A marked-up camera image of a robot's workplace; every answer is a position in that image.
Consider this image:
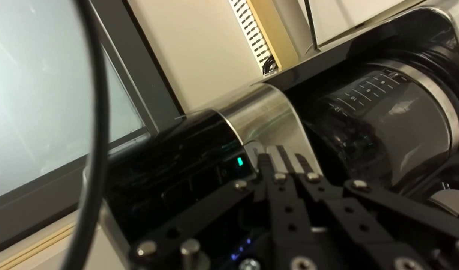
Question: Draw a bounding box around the dark framed window pane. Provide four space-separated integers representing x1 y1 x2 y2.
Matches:
0 0 184 258

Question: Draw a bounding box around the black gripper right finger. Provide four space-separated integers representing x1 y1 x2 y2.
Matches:
274 146 459 270

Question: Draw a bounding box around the glass coffee carafe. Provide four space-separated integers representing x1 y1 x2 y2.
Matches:
305 60 459 194

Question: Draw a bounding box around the black steel coffee maker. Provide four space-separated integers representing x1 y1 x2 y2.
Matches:
82 6 459 270

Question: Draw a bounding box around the black cable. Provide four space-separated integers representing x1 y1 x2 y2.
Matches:
62 0 110 270

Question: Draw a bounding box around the beige unit with vent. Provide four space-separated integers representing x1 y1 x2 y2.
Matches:
125 0 313 116

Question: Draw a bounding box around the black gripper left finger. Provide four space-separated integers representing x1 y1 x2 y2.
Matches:
130 152 340 270

